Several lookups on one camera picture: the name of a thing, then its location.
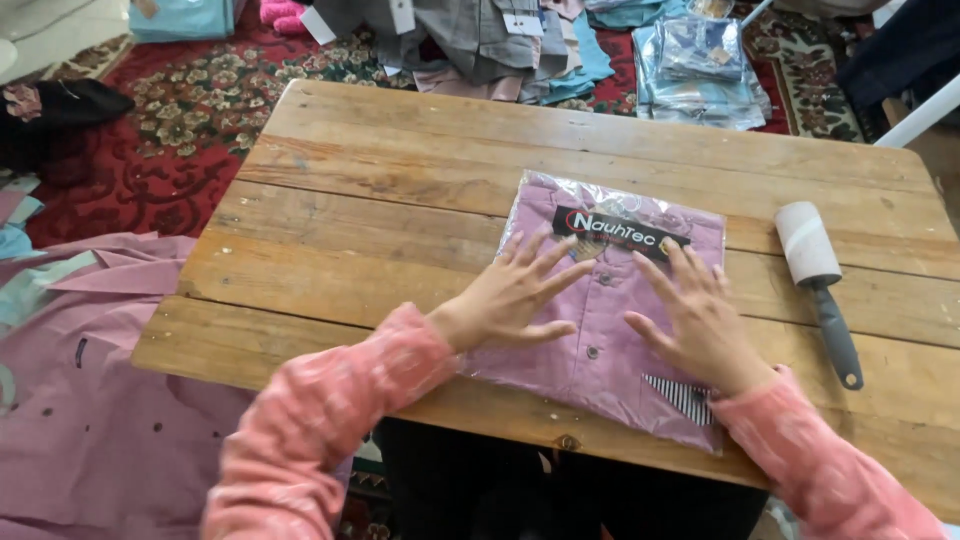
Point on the person's left hand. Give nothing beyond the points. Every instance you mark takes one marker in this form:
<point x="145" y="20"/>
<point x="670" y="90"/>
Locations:
<point x="495" y="304"/>

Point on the heap of grey and blue shirts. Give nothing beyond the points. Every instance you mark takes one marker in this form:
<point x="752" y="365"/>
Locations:
<point x="480" y="45"/>

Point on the stack of bagged blue shirts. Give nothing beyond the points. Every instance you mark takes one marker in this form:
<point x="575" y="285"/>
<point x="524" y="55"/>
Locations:
<point x="697" y="71"/>

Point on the pink fluffy slippers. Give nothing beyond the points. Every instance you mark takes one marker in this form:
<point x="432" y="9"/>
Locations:
<point x="283" y="15"/>

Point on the black cloth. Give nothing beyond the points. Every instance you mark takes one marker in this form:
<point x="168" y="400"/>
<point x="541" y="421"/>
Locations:
<point x="52" y="112"/>

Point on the person's right hand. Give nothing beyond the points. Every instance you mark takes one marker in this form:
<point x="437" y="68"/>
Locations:
<point x="705" y="330"/>

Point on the white plastic chair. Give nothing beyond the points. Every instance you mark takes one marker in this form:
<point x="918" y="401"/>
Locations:
<point x="919" y="112"/>

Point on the folded light blue garment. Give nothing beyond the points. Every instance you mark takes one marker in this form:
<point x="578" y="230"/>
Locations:
<point x="184" y="16"/>

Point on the heap of pink shirts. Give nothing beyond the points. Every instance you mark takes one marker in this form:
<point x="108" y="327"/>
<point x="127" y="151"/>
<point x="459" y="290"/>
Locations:
<point x="97" y="405"/>

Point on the bagged pink shirt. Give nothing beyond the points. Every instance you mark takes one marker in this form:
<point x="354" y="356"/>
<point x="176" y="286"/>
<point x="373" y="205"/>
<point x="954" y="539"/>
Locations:
<point x="600" y="352"/>

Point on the person's black trousers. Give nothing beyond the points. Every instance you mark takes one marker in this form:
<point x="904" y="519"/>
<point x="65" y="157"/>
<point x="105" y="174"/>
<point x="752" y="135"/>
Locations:
<point x="555" y="495"/>

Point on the dark blue cloth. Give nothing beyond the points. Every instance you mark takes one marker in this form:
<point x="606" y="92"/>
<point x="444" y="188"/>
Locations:
<point x="904" y="52"/>

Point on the red floral carpet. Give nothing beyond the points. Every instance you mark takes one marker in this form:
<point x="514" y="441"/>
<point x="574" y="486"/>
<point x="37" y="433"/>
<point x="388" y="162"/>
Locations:
<point x="195" y="120"/>

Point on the wooden table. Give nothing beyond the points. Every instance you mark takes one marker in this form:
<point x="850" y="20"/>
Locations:
<point x="375" y="225"/>

